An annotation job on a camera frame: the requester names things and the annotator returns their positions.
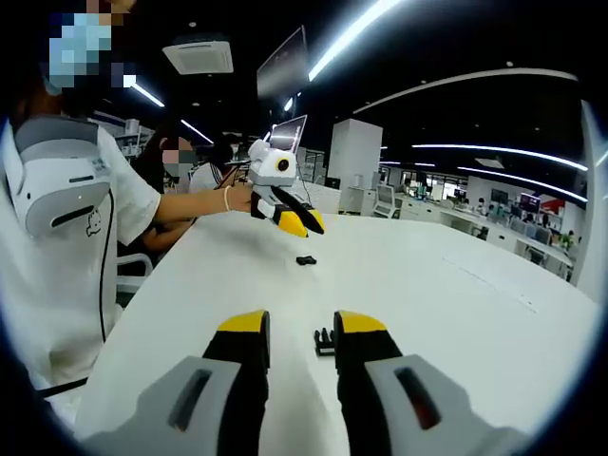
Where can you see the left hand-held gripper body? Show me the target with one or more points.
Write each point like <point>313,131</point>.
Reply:
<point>268,171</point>

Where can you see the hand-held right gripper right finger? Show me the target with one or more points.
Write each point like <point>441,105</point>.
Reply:
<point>380,394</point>

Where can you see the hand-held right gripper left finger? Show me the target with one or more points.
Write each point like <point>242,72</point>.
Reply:
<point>214,399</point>

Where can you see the black socket plastic buckle part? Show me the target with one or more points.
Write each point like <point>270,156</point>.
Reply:
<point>306,260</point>

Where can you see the black pronged plastic buckle part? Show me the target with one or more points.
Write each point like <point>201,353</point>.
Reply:
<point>325,344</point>

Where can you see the person's left hand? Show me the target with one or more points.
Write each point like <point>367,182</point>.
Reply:
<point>242,198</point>

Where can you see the large screen on stand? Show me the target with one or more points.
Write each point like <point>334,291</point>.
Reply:
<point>290,134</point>

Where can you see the white mesh office chair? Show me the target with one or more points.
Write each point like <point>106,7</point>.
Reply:
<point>387,202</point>

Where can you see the black hanging ceiling panel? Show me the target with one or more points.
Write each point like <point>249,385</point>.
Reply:
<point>284,71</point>

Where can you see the ceiling air conditioner unit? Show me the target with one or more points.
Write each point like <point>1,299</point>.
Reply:
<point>198,58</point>

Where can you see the long ceiling light strip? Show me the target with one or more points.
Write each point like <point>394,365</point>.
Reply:
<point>351,38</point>

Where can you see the person in white shirt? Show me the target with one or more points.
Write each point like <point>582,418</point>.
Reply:
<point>62,294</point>

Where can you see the row of white office desks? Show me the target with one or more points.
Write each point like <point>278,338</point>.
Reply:
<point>494,233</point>

